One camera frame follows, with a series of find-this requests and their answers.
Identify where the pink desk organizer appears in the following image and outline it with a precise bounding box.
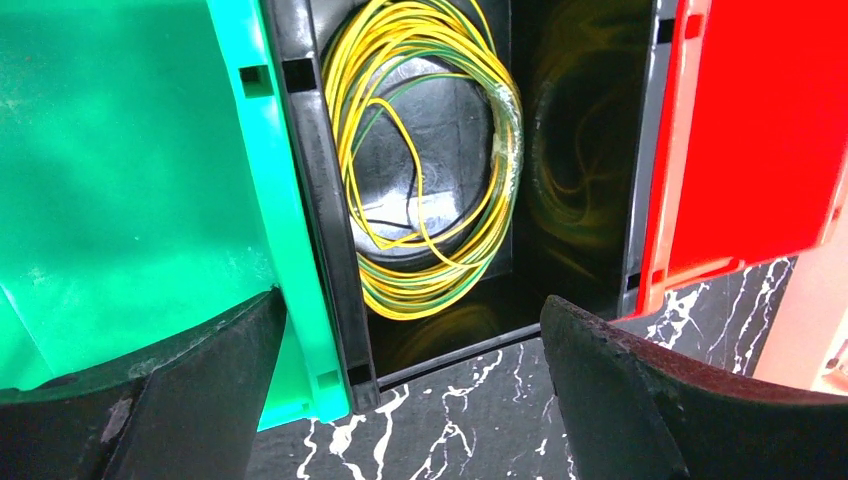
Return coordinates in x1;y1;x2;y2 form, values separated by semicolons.
753;229;847;396

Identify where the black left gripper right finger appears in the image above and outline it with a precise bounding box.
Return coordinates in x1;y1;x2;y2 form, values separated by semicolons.
540;296;847;479

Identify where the red plastic bin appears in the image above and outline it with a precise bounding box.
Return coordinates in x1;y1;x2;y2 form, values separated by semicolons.
622;1;847;317

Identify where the yellow-green wire coil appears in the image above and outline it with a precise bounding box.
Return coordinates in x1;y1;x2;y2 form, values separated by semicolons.
321;0;525;322

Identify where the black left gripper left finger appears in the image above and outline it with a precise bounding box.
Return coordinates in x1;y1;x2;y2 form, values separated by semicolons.
1;289;286;479

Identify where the black plastic bin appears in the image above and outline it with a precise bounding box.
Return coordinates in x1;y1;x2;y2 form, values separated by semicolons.
260;1;675;414

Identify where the green plastic bin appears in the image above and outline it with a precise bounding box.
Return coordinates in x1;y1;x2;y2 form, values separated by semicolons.
1;1;351;429

